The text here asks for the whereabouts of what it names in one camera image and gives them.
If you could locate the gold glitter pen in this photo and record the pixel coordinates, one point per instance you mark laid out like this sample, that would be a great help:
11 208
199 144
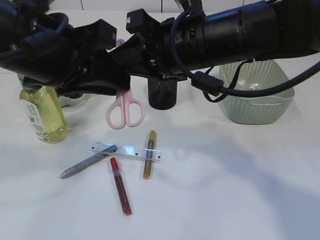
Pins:
148 163

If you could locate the clear plastic sheet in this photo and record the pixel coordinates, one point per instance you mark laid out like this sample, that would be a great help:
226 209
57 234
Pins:
244 85

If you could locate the yellow tea plastic bottle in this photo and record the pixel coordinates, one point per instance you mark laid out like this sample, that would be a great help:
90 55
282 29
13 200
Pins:
44 112

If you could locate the red glitter pen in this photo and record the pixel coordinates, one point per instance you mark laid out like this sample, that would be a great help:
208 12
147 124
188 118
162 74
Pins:
125 205

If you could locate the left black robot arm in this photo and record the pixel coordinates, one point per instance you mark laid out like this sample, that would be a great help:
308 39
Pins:
21 21

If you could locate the black mesh pen holder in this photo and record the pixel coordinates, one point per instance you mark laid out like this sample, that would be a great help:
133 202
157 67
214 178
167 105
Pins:
162 94

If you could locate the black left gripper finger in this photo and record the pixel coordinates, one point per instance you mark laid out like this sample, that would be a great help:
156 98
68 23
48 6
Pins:
99 74

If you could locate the pink purple capped scissors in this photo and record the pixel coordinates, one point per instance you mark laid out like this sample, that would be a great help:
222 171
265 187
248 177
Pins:
124 99

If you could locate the silver glitter pen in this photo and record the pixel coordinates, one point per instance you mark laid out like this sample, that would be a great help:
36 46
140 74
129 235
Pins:
87 162

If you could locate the green plastic woven basket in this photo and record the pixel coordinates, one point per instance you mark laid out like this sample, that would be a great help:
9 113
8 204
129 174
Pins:
259 110

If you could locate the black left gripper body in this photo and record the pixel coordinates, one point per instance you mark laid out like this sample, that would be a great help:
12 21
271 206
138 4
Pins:
74 58

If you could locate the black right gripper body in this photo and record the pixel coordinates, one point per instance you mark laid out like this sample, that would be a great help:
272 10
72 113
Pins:
156 38

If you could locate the clear plastic ruler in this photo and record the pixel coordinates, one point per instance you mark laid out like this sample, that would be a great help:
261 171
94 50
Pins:
127 151

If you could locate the green wavy glass plate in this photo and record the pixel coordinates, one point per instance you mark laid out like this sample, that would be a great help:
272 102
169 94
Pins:
75 101

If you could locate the right black blue robot arm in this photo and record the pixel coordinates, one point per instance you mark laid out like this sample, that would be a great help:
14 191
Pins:
260 31

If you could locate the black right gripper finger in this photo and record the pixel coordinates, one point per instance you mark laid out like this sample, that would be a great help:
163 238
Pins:
148 71
128 53

